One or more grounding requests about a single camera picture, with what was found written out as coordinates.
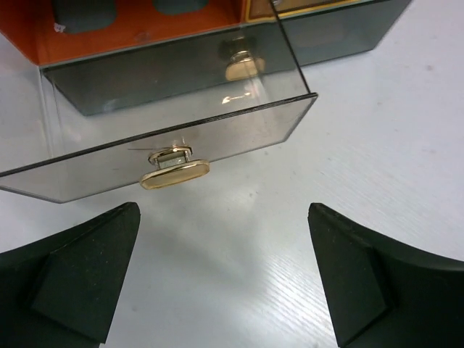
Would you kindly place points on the teal drawer organizer box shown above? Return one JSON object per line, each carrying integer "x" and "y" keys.
{"x": 108, "y": 55}

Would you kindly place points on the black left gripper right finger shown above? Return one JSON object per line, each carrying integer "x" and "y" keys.
{"x": 382, "y": 292}

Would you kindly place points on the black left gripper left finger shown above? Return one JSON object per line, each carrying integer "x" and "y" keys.
{"x": 63, "y": 290}

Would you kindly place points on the transparent small drawer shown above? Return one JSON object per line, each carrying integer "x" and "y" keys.
{"x": 52, "y": 152}

